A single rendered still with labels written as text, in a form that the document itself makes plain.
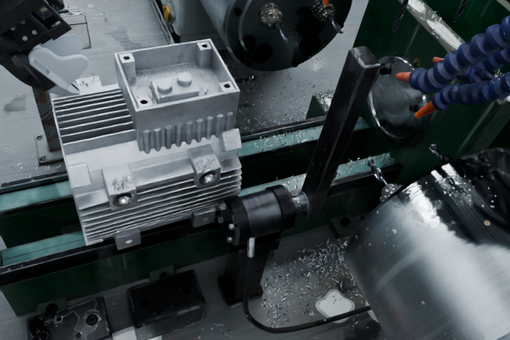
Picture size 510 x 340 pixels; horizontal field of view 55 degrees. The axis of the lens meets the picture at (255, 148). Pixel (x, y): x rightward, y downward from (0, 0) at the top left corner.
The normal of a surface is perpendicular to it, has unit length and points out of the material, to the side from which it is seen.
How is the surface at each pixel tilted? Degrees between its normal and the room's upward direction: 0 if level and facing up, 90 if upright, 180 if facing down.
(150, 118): 90
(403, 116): 90
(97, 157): 36
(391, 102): 90
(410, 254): 58
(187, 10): 90
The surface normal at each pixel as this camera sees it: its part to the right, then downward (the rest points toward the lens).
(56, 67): 0.39, 0.76
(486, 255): -0.37, -0.44
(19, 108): 0.13, -0.65
